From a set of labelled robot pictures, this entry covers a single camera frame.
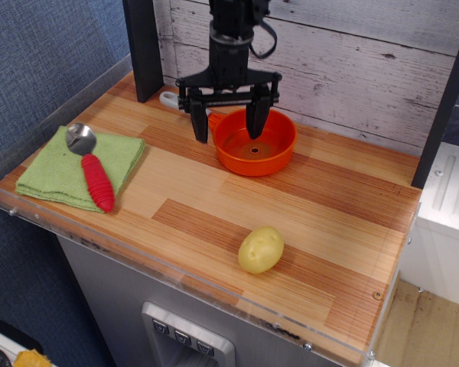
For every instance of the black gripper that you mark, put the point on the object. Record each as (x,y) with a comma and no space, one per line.
(228,81)

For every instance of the orange pan with grey handle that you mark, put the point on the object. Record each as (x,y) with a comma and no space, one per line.
(239,153)

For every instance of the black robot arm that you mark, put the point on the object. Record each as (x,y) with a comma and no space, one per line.
(237,19)

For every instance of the yellow plastic potato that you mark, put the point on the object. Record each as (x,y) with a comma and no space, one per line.
(261,250)

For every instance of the green folded cloth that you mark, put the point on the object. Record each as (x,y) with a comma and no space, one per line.
(56,173)

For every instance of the clear acrylic table guard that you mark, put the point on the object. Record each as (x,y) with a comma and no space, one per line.
(343,208)

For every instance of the grey toy fridge cabinet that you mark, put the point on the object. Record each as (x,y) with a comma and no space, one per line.
(115,292)

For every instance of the silver dispenser button panel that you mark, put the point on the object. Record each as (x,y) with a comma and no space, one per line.
(176,341)

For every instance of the white toy sink unit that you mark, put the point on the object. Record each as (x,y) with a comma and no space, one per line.
(430,258)

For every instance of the yellow object bottom left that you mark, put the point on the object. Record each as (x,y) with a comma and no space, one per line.
(31,358)

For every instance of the black left frame post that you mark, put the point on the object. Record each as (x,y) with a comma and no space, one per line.
(144,47)

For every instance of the black frame post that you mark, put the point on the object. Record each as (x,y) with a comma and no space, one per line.
(438,127)
(144,47)

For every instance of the spoon with red handle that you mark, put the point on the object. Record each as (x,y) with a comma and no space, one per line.
(81,140)

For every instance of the black right frame post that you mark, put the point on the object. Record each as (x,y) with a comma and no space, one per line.
(438,127)

